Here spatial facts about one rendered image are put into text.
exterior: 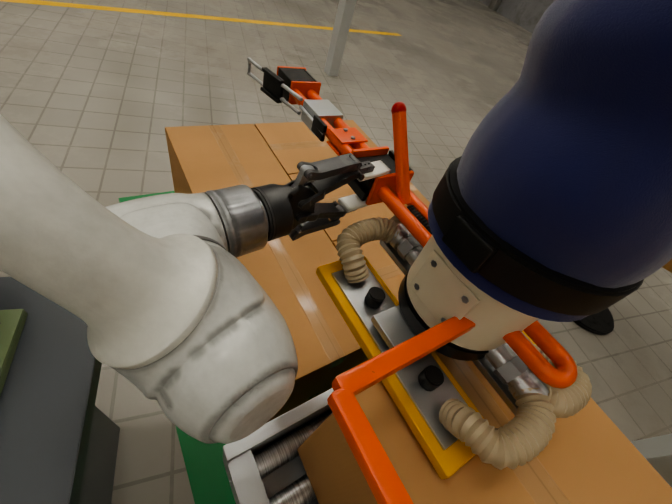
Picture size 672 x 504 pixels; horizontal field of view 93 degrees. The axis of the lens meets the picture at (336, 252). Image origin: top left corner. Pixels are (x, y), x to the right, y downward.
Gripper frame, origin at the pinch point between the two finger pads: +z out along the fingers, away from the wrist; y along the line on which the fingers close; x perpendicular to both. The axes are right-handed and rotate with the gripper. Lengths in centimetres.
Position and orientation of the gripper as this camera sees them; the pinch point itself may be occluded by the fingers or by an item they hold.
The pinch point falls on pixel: (365, 185)
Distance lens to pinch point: 55.2
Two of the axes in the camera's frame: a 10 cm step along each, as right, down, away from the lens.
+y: -2.6, 6.3, 7.3
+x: 5.7, 7.1, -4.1
